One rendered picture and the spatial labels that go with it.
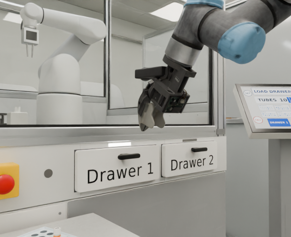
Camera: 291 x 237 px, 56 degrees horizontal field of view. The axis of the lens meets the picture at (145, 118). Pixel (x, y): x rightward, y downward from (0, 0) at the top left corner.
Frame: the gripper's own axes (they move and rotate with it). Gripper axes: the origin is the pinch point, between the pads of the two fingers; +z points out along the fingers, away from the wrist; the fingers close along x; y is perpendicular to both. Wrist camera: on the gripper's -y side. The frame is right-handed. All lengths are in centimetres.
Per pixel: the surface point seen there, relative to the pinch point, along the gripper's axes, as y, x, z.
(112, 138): -6.6, -2.9, 9.2
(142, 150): -3.0, 7.4, 11.7
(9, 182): 3.5, -32.2, 11.5
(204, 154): -0.7, 38.0, 14.8
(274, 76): -54, 163, -6
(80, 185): 1.5, -13.6, 18.1
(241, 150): -42, 162, 58
